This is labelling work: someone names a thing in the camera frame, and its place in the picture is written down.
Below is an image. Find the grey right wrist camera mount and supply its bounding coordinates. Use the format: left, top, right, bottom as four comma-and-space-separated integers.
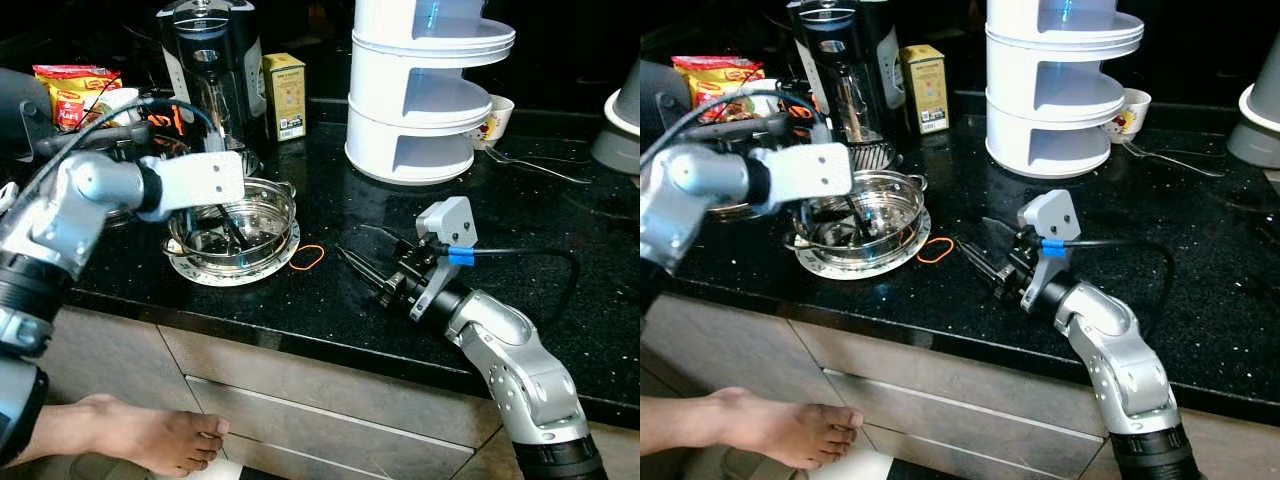
410, 196, 480, 322
1018, 189, 1084, 312

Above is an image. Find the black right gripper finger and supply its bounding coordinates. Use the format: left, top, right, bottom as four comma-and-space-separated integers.
980, 215, 1033, 257
335, 245, 399, 298
957, 238, 1013, 288
355, 224, 419, 265

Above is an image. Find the yellow cardboard box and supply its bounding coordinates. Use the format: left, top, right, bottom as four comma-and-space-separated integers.
900, 44, 950, 135
262, 52, 309, 142

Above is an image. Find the steel pot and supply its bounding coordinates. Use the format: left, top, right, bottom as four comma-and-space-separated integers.
165, 177, 300, 272
793, 170, 930, 264

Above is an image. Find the white printed mug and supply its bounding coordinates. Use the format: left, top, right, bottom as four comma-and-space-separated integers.
470, 95, 517, 149
1103, 88, 1154, 143

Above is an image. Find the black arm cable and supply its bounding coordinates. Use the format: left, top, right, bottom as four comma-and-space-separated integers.
645, 89, 832, 167
1040, 236, 1177, 322
20, 96, 223, 217
448, 244, 584, 332

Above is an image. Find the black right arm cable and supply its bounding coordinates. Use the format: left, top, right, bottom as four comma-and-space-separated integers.
1040, 236, 1177, 322
448, 244, 584, 332

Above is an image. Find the white tiered storage container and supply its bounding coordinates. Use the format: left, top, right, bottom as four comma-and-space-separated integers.
985, 0, 1146, 179
345, 0, 518, 187

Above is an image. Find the black speaker with light ring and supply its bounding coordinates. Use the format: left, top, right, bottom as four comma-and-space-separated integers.
640, 58, 692, 153
0, 68, 57, 167

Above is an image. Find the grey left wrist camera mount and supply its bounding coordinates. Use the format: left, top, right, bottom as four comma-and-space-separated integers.
150, 151, 248, 214
750, 143, 855, 217

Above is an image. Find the person bare leg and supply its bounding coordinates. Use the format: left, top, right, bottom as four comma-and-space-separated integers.
640, 388, 864, 472
20, 393, 232, 478

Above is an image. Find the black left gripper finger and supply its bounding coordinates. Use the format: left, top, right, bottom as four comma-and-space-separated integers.
843, 195, 883, 243
205, 200, 253, 253

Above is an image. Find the steel plate under pot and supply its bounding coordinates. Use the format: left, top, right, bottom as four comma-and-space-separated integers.
165, 220, 302, 289
795, 205, 934, 282

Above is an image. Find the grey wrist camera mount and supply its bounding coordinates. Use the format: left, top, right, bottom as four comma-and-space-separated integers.
750, 143, 855, 217
410, 196, 480, 322
1018, 189, 1084, 312
150, 151, 248, 214

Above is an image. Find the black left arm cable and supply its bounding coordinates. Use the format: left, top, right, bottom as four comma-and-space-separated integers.
20, 96, 223, 217
645, 89, 832, 167

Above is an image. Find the steel fork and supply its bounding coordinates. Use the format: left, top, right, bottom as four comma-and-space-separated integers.
490, 148, 594, 187
1125, 140, 1227, 180

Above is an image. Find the grey kitchen cabinet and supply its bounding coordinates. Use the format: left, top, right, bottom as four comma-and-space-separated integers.
640, 290, 1280, 480
0, 300, 641, 480

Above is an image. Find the white hose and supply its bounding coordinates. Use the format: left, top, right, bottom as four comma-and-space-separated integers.
603, 90, 641, 137
1237, 85, 1280, 135

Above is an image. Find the red yellow noodle packet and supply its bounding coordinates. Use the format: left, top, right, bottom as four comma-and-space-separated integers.
672, 55, 767, 123
32, 65, 124, 131

